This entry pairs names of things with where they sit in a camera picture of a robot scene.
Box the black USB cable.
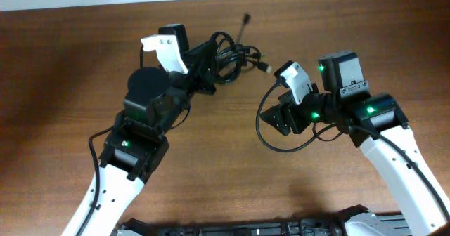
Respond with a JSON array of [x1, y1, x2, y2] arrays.
[[209, 12, 273, 86]]

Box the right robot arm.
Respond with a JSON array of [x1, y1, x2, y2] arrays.
[[255, 51, 449, 235]]

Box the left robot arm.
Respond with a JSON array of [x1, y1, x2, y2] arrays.
[[63, 36, 217, 235]]

